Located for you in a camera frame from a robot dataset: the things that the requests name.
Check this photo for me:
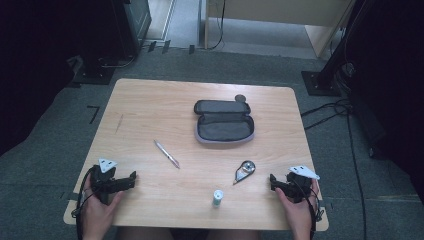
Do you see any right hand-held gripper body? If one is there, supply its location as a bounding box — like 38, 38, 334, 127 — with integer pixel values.
279, 165, 321, 204

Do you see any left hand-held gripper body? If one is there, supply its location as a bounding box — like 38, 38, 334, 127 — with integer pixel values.
89, 158, 132, 205

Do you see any teardrop correction tape dispenser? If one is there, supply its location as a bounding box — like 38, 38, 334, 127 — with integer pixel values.
232, 160, 257, 186

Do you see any white glue stick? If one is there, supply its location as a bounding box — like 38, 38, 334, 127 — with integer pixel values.
212, 189, 224, 208

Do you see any dark grey pencil case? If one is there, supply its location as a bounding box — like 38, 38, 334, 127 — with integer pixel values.
193, 99, 256, 145

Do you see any person's right hand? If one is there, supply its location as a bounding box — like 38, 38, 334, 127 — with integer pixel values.
275, 179, 321, 233

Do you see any person's left hand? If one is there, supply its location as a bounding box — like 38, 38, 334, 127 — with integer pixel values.
81, 177, 125, 236

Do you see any silver pen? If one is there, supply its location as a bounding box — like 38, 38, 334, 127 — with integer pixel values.
153, 139, 181, 170

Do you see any black stand with square base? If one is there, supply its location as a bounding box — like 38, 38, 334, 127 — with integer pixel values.
301, 0, 368, 98

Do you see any black stand base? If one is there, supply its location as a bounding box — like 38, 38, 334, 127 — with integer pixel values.
72, 54, 117, 86

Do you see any dark curtain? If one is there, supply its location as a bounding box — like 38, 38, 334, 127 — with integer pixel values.
0, 0, 116, 158
346, 0, 424, 204

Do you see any black cabinet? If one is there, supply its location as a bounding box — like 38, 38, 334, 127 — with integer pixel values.
111, 0, 153, 60

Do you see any light wooden furniture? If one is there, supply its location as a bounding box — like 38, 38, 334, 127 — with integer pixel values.
204, 0, 355, 59

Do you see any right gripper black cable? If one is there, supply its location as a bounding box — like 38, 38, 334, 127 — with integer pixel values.
293, 176, 324, 236

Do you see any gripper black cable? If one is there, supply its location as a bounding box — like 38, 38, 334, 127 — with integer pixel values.
75, 165, 98, 240
293, 176, 324, 236

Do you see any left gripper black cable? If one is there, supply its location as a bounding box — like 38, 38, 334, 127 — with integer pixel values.
75, 165, 98, 240

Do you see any long black floor cable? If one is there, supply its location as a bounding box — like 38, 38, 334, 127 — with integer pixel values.
345, 113, 368, 240

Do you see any black floor cable loop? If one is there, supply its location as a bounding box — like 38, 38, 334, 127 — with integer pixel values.
300, 99, 353, 131

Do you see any black hanging cable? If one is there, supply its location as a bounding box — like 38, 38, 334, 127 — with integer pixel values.
208, 0, 227, 51

